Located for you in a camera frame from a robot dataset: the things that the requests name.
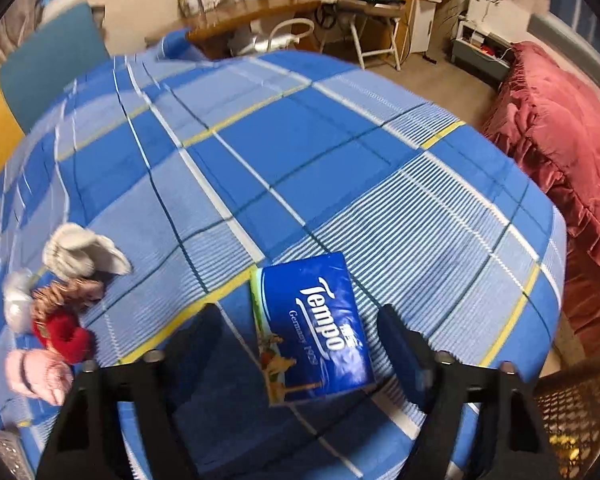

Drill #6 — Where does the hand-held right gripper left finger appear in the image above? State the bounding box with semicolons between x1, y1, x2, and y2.
35;303;226;480

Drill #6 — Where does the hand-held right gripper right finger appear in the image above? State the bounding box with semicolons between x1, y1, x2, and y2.
376;304;566;480

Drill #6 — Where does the blue tissue packet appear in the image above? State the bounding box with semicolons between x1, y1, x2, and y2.
249;251;376;406

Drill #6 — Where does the brown scrunchie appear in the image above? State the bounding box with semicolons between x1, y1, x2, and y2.
30;277;105;326

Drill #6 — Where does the red scrunchie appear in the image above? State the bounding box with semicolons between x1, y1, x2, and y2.
31;310;95;363

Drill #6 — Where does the grey sock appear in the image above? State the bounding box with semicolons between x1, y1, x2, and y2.
42;223;132;281

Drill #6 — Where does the pink cloth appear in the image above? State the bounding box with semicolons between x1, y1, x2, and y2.
5;349;73;407

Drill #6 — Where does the gold ornate tissue box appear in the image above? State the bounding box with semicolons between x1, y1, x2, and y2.
0;427;31;480

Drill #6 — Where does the rattan chair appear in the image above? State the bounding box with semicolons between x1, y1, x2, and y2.
532;345;600;480

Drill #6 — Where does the red ruffled bedspread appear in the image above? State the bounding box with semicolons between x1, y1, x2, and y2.
480;42;600;356

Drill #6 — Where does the grey yellow blue headboard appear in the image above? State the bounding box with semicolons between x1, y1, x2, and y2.
0;2;111;196

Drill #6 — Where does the grey low stand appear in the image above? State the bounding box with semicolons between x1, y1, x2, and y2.
450;20;513;86

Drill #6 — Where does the wooden desk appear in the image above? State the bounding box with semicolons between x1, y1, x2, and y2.
186;0;326;58

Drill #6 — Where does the white cabinet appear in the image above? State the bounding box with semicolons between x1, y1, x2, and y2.
407;0;461;56

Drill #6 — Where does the beige floral curtain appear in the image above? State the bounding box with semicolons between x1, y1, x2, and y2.
0;0;48;78

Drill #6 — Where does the side window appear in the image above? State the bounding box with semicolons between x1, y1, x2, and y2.
527;0;600;86

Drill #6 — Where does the white appliance with handle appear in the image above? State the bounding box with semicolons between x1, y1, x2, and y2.
230;17;317;56

